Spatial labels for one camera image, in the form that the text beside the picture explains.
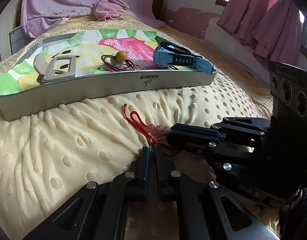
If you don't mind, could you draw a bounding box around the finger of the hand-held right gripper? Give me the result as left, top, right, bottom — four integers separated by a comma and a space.
166, 132, 254, 164
171, 117, 271, 140

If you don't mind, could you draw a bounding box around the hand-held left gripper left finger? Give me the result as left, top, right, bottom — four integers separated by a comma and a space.
22, 146, 150, 240

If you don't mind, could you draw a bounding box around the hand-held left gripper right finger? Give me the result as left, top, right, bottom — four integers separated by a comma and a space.
153, 151, 276, 240

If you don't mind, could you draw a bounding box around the red cord beaded charm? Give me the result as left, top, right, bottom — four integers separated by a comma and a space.
123, 104, 185, 160

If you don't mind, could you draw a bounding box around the blue wrist watch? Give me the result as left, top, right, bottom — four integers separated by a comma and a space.
153, 41, 214, 75

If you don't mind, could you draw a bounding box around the grey shallow tray box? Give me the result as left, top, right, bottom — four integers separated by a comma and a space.
0, 29, 217, 122

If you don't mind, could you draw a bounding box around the hair tie with yellow bead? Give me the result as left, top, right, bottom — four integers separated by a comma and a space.
101, 51, 141, 72

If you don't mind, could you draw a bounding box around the grey plastic buckle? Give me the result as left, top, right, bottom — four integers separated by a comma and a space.
33, 54, 76, 83

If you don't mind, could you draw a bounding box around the yellow dotted blanket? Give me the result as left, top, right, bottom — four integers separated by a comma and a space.
0, 12, 307, 240

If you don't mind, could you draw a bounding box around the pink tied curtain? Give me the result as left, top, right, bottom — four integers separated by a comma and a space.
251, 0, 304, 63
217, 0, 279, 47

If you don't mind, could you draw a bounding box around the dark wooden board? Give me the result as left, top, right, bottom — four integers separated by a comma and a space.
153, 0, 165, 20

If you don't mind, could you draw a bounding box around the crumpled pink towel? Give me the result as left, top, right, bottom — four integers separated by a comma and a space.
92, 0, 130, 22

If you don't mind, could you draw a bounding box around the grey drawer cabinet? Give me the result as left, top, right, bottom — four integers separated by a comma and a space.
9, 26, 31, 48

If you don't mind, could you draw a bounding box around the pink hanging sheet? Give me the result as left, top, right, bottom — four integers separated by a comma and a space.
20, 0, 166, 38

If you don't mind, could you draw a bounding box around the beige wooden wardrobe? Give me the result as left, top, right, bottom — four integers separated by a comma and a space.
0, 0, 25, 58

